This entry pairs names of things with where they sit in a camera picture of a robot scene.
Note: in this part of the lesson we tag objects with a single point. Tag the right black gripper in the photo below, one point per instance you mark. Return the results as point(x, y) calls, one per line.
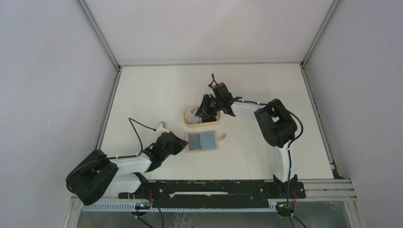
point(204, 108)

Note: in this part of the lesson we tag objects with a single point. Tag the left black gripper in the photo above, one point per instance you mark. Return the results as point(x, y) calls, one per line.
point(180, 145)

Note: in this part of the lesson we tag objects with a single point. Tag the beige leather card holder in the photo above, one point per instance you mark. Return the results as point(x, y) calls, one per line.
point(218, 137)

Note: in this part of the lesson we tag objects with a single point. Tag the blue grey credit card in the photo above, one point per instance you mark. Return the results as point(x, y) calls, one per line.
point(208, 140)

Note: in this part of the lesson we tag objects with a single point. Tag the black credit card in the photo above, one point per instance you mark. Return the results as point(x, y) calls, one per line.
point(194, 143)

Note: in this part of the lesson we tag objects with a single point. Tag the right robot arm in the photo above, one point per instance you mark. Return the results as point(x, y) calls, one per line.
point(276, 123)

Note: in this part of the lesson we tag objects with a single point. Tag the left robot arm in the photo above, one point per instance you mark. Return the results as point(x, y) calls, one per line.
point(98, 175)

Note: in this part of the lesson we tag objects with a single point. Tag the black card in tray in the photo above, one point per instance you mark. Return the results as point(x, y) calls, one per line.
point(208, 119)

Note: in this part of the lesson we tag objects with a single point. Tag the beige oval tray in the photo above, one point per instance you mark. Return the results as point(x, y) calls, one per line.
point(185, 119)

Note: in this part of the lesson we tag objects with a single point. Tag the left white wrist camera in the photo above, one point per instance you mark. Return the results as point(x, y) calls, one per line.
point(161, 128)

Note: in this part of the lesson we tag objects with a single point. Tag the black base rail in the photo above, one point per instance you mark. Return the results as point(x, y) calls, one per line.
point(215, 194)

